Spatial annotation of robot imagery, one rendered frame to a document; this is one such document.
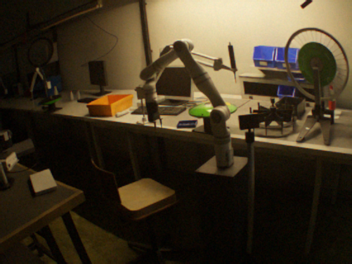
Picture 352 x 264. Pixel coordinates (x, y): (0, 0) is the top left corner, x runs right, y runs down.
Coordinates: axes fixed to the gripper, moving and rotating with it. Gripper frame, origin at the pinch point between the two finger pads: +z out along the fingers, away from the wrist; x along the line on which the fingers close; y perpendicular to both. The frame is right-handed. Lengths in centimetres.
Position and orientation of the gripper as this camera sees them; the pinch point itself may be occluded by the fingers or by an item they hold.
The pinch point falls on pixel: (158, 129)
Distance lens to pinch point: 217.4
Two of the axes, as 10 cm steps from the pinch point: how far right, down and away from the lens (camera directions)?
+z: 1.3, 9.4, 3.3
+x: -5.7, 3.4, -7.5
